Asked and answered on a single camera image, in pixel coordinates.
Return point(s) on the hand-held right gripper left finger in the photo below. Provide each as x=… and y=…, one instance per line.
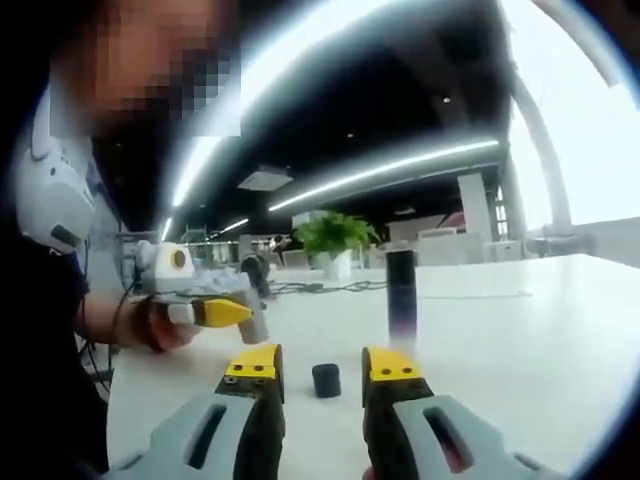
x=245, y=390

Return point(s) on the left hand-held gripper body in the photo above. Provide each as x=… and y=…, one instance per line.
x=165, y=270

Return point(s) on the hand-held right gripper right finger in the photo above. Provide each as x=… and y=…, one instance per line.
x=405, y=430

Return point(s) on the small grey cosmetic bottle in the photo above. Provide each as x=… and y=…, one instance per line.
x=256, y=327

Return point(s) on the small black bottle cap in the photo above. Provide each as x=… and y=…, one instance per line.
x=327, y=382

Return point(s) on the tall dark cosmetic bottle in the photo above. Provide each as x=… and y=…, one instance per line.
x=402, y=300

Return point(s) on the person's right hand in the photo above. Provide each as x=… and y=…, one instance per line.
x=371, y=474

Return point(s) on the person's left hand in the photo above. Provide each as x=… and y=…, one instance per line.
x=155, y=330

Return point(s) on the black desk fan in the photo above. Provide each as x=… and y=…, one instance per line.
x=256, y=272

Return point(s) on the ceiling light strip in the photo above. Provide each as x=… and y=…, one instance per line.
x=200, y=165
x=380, y=172

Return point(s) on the white table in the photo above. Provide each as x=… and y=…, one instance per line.
x=500, y=350

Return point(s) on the ceiling air vent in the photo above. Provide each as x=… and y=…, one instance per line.
x=265, y=179

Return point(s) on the green potted plant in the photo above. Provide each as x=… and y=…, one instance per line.
x=335, y=235

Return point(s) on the white chest device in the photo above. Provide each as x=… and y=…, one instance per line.
x=55, y=190

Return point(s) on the person's dark shirt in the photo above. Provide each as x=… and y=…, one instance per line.
x=40, y=375

